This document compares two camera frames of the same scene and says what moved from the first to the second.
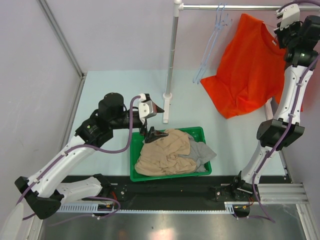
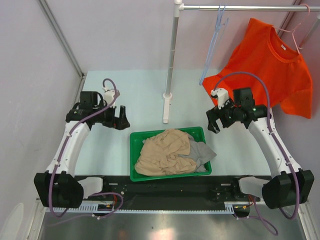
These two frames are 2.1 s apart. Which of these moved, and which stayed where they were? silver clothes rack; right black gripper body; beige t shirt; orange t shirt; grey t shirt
Moved: orange t shirt; right black gripper body
Stayed: beige t shirt; grey t shirt; silver clothes rack
